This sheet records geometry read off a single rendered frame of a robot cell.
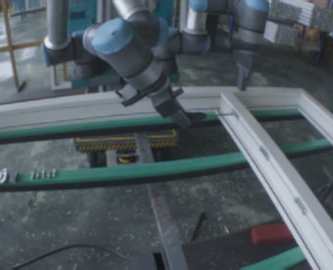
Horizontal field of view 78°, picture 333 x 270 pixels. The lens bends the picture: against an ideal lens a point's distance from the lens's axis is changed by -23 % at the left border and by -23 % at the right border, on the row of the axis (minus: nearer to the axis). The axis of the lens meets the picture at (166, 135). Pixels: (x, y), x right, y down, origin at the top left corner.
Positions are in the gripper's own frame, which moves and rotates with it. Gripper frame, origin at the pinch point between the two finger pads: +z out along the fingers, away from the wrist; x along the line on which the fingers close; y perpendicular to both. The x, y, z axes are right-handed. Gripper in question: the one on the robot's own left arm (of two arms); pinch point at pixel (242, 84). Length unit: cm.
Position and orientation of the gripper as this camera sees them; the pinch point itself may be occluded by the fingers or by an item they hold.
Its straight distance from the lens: 93.9
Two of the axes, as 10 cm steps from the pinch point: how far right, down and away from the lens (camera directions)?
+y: 9.7, -0.9, 2.3
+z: -0.7, 8.0, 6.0
